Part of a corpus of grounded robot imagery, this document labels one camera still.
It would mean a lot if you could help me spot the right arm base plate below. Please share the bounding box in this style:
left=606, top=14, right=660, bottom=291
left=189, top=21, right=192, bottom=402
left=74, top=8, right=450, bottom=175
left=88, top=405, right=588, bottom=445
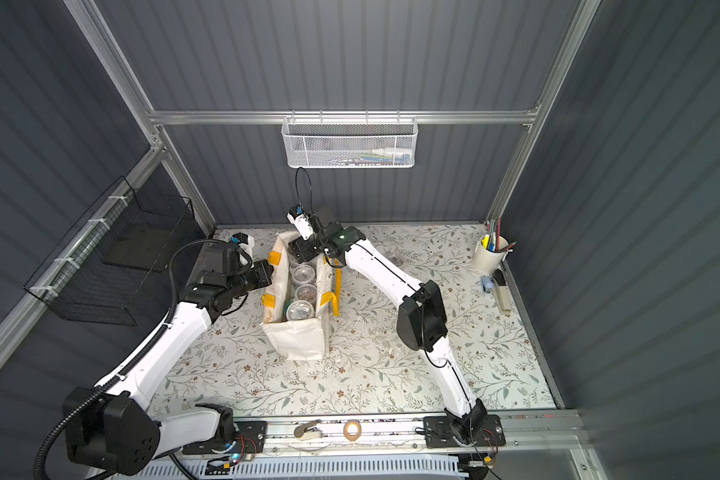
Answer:
left=414, top=415, right=506, bottom=449

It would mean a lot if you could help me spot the white pen cup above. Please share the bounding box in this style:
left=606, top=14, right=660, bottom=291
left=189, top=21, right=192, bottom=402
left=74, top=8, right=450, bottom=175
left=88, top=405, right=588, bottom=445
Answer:
left=472, top=219, right=516, bottom=276

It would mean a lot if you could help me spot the orange label seed jar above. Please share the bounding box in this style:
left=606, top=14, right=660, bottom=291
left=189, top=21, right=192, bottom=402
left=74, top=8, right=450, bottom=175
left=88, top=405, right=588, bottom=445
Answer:
left=387, top=253, right=406, bottom=267

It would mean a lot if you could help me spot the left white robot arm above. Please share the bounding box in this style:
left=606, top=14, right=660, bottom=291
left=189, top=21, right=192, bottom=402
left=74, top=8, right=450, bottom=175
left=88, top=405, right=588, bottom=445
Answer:
left=34, top=233, right=274, bottom=479

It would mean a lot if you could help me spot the white wire wall basket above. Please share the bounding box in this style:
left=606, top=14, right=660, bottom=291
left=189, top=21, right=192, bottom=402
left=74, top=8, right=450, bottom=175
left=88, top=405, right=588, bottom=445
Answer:
left=281, top=116, right=419, bottom=169

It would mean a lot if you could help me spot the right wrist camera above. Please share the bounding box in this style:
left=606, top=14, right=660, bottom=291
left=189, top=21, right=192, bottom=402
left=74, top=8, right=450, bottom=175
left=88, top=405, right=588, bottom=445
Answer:
left=287, top=205, right=314, bottom=240

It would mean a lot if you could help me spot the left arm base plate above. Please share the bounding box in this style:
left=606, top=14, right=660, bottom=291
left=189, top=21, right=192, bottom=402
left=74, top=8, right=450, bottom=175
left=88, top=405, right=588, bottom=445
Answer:
left=181, top=421, right=268, bottom=455

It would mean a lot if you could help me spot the grey stapler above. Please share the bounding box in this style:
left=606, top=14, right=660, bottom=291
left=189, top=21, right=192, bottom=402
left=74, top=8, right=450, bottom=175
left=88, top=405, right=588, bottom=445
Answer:
left=493, top=269, right=512, bottom=315

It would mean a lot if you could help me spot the masking tape roll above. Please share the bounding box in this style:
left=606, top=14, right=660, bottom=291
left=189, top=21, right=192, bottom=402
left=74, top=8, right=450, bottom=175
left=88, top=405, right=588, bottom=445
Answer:
left=343, top=420, right=362, bottom=442

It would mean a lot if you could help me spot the white canvas tote bag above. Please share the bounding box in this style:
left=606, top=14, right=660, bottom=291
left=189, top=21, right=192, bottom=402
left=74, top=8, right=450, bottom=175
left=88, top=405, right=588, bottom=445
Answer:
left=261, top=232, right=340, bottom=361

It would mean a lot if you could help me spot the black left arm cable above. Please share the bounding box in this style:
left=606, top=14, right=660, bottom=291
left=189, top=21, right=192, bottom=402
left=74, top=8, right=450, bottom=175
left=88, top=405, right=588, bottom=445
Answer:
left=34, top=238, right=229, bottom=480

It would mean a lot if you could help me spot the black wire side basket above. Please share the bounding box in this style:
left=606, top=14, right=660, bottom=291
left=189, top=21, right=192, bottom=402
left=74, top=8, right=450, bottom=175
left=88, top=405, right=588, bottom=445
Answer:
left=24, top=179, right=202, bottom=327

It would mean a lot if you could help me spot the clear lid seed jar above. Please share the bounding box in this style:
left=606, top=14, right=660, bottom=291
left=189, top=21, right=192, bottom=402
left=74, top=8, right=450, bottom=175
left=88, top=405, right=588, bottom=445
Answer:
left=291, top=263, right=316, bottom=286

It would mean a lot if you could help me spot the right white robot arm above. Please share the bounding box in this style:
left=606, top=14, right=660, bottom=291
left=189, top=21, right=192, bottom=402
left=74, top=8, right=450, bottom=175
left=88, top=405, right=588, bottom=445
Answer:
left=289, top=220, right=487, bottom=446

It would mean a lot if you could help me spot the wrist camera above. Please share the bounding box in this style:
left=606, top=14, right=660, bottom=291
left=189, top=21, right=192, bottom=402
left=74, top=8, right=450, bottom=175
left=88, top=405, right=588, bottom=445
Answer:
left=229, top=232, right=255, bottom=256
left=287, top=205, right=314, bottom=240

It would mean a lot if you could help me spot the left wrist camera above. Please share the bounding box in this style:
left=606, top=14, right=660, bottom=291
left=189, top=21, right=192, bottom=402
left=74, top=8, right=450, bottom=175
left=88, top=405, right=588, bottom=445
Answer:
left=229, top=232, right=255, bottom=256

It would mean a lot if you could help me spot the beige tape dispenser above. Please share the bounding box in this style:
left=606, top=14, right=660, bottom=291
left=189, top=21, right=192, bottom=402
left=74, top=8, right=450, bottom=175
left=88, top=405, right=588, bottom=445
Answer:
left=293, top=420, right=323, bottom=441

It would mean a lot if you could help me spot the front seed jar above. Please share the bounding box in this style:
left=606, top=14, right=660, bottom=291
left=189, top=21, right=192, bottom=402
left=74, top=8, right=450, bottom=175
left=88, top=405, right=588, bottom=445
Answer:
left=295, top=284, right=317, bottom=304

